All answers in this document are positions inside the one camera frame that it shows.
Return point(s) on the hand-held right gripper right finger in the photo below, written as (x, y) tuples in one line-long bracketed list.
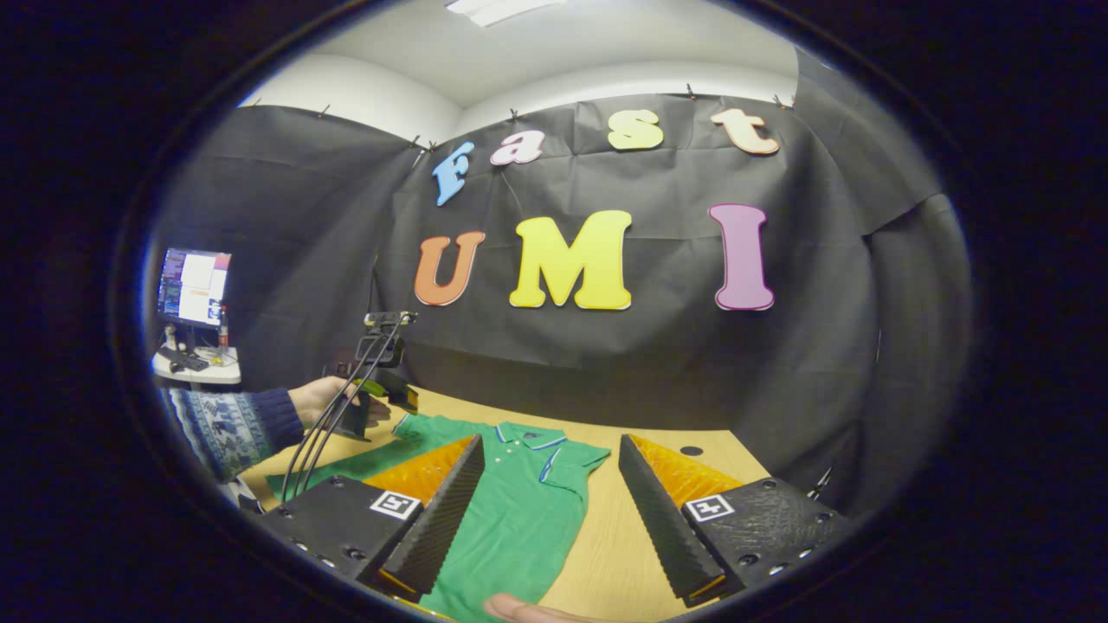
[(662, 523)]

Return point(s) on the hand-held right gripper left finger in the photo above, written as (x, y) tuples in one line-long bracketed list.
[(441, 519)]

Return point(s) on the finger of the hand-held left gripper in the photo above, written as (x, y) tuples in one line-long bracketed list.
[(400, 396)]

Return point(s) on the green T-shirt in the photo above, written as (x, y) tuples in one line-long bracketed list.
[(519, 510)]

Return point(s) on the small red bottle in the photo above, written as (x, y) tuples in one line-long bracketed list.
[(223, 327)]

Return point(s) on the black backdrop cloth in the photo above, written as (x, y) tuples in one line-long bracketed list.
[(658, 363)]

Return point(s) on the small white side table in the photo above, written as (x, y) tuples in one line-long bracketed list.
[(221, 374)]

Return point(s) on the computer monitor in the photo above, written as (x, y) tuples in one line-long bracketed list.
[(195, 285)]

